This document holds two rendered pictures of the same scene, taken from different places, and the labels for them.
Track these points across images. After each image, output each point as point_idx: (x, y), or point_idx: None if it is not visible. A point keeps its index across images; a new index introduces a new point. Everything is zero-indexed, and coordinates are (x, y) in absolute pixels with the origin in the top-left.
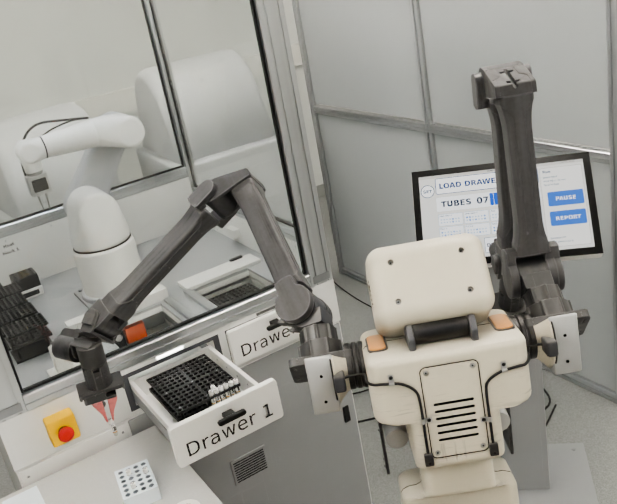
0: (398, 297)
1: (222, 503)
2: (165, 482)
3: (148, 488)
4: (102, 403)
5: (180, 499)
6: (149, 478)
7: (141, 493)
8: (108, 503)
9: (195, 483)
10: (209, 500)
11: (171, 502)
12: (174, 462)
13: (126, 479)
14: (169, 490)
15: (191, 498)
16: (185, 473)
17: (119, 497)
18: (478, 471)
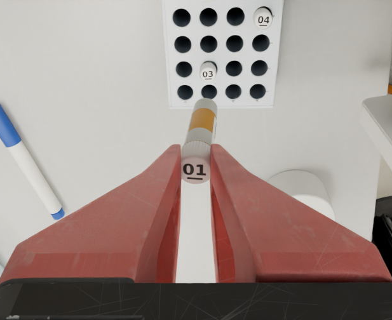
0: None
1: (377, 179)
2: (300, 24)
3: (246, 101)
4: (168, 215)
5: (306, 117)
6: (262, 57)
7: (222, 108)
8: (125, 16)
9: (366, 81)
10: (360, 158)
11: (283, 115)
12: None
13: (193, 14)
14: (296, 67)
15: (330, 129)
16: (367, 19)
17: (159, 8)
18: None
